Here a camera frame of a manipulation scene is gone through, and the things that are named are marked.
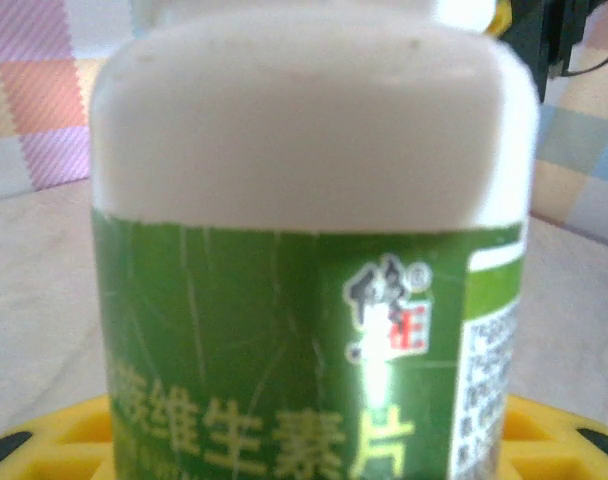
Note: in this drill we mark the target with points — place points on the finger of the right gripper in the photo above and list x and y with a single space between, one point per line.
526 30

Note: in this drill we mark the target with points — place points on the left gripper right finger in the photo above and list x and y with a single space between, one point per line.
559 445

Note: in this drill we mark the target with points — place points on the white pill bottle green label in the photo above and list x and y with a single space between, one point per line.
304 150

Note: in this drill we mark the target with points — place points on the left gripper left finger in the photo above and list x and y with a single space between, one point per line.
59 445

